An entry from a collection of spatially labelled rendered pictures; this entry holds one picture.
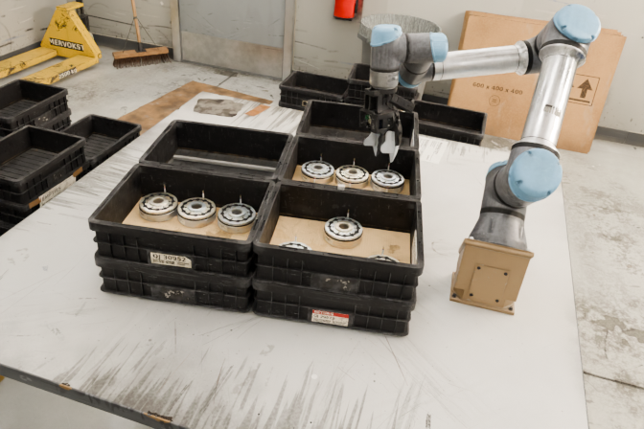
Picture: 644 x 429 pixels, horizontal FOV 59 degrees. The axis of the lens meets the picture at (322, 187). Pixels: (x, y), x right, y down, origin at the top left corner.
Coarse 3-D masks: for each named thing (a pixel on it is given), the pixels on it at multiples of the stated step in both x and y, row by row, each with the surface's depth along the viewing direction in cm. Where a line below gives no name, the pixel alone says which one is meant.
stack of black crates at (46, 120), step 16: (16, 80) 285; (0, 96) 277; (16, 96) 287; (32, 96) 289; (48, 96) 286; (64, 96) 281; (0, 112) 277; (16, 112) 278; (32, 112) 261; (48, 112) 272; (64, 112) 282; (0, 128) 253; (16, 128) 255; (48, 128) 275
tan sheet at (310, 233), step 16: (288, 224) 156; (304, 224) 157; (320, 224) 158; (272, 240) 150; (288, 240) 150; (304, 240) 151; (320, 240) 151; (368, 240) 153; (384, 240) 153; (400, 240) 154; (368, 256) 147; (400, 256) 148
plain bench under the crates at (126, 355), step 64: (256, 128) 235; (64, 192) 184; (448, 192) 203; (0, 256) 156; (64, 256) 158; (448, 256) 171; (0, 320) 136; (64, 320) 138; (128, 320) 139; (192, 320) 141; (256, 320) 143; (448, 320) 148; (512, 320) 150; (576, 320) 151; (64, 384) 122; (128, 384) 123; (192, 384) 125; (256, 384) 126; (320, 384) 127; (384, 384) 129; (448, 384) 130; (512, 384) 131; (576, 384) 133
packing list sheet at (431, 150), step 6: (420, 138) 239; (426, 138) 239; (420, 144) 234; (426, 144) 235; (432, 144) 235; (438, 144) 235; (444, 144) 236; (420, 150) 229; (426, 150) 230; (432, 150) 230; (438, 150) 230; (444, 150) 231; (420, 156) 225; (426, 156) 225; (432, 156) 226; (438, 156) 226; (432, 162) 222; (438, 162) 222
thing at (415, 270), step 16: (272, 192) 151; (336, 192) 154; (352, 192) 154; (368, 192) 155; (416, 208) 150; (256, 240) 133; (272, 256) 132; (288, 256) 131; (304, 256) 131; (320, 256) 130; (336, 256) 130; (352, 256) 130; (400, 272) 130; (416, 272) 129
